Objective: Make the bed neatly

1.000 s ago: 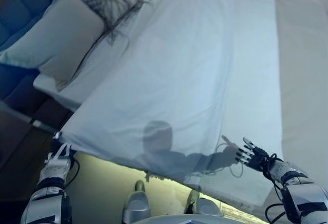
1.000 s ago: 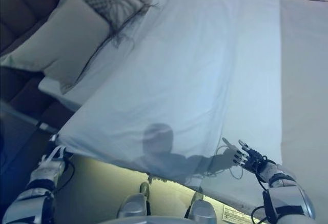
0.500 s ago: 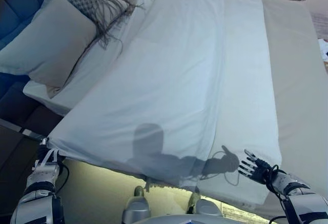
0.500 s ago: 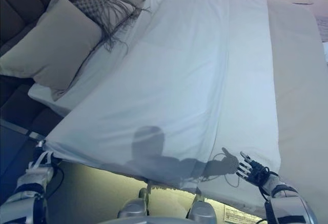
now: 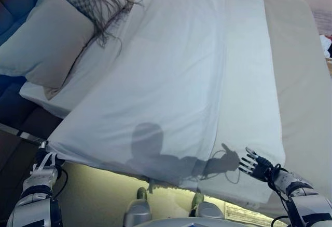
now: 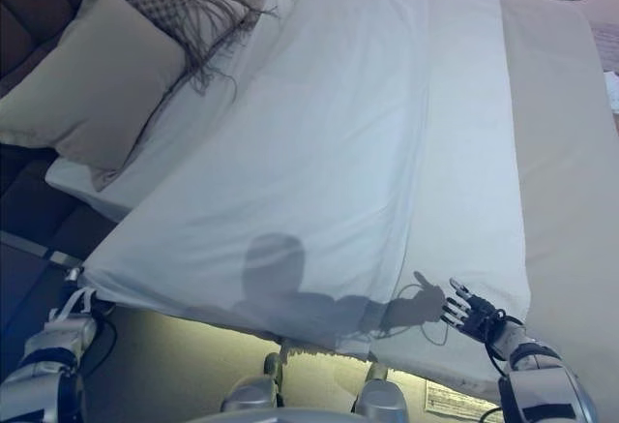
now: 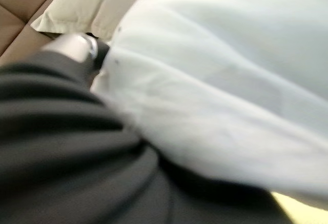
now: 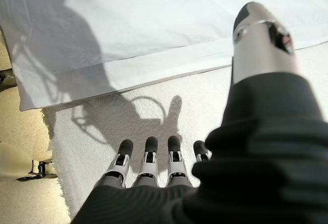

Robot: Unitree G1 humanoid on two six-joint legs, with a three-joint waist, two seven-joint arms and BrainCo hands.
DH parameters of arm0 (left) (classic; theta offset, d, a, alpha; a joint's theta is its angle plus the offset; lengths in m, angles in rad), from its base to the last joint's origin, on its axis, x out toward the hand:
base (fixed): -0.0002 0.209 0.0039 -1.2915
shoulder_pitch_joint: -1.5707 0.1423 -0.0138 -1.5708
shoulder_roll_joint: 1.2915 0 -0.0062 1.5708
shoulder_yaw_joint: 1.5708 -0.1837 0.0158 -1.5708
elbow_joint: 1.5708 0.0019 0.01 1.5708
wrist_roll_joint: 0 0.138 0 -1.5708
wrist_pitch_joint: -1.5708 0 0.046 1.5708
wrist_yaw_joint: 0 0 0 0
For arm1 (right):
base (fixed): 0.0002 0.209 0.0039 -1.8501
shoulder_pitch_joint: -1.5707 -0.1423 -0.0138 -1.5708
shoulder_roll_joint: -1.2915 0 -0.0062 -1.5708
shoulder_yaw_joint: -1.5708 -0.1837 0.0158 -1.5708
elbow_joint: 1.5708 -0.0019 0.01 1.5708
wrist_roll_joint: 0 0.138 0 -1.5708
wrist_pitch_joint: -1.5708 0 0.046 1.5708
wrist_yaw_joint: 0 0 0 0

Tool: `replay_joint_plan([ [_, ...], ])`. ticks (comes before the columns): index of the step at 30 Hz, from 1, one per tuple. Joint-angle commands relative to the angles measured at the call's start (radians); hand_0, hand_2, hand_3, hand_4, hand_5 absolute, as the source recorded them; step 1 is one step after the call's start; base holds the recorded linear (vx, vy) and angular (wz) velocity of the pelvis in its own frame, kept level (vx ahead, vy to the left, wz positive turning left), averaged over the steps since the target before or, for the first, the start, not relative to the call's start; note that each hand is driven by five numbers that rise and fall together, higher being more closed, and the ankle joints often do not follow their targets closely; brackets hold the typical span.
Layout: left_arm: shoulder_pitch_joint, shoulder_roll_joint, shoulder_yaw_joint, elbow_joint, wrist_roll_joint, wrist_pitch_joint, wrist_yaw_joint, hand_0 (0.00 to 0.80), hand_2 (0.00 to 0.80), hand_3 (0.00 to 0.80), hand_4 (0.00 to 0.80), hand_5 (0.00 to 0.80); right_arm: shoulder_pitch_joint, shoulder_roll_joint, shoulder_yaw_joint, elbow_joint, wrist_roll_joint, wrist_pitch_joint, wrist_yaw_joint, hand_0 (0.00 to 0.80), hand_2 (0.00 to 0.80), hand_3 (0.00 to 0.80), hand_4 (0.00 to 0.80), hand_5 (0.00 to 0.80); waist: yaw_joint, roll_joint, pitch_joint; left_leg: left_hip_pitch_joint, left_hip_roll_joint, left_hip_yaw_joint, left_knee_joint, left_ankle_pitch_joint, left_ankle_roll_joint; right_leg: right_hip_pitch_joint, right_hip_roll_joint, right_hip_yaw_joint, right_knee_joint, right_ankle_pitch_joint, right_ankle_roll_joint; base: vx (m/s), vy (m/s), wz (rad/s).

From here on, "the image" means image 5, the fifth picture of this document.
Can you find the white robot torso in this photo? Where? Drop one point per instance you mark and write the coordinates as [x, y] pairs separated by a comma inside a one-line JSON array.
[[207, 223]]

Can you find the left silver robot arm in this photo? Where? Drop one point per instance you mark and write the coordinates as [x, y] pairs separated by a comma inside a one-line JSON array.
[[28, 206]]

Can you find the large beige pillow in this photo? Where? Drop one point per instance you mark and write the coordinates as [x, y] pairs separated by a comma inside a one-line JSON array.
[[52, 37]]

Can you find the brown wooden cabinet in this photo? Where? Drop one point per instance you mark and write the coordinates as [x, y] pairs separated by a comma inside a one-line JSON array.
[[13, 164]]

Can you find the white bed sheet mattress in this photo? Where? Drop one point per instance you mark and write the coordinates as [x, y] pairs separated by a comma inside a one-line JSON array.
[[90, 76]]

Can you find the wicker basket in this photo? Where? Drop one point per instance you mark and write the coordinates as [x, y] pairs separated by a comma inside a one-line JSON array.
[[330, 67]]

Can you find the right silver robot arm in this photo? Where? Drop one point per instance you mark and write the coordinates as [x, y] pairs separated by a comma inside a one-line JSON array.
[[311, 206]]

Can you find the white duvet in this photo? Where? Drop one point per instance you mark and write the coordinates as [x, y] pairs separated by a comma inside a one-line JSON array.
[[168, 81]]

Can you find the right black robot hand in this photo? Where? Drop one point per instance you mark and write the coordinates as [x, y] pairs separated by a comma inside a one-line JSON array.
[[262, 168]]

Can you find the black garment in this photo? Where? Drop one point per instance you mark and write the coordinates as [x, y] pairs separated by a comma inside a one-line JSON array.
[[330, 50]]

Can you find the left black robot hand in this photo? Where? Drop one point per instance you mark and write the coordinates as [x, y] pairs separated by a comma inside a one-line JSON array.
[[49, 159]]

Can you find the brown tufted headboard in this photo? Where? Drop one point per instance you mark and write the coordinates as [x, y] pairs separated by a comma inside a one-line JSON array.
[[15, 3]]

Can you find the left silver robot leg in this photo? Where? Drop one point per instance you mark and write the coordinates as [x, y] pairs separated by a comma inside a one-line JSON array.
[[137, 208]]

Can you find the white garment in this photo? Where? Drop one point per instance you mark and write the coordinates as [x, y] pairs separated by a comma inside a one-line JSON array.
[[324, 45]]

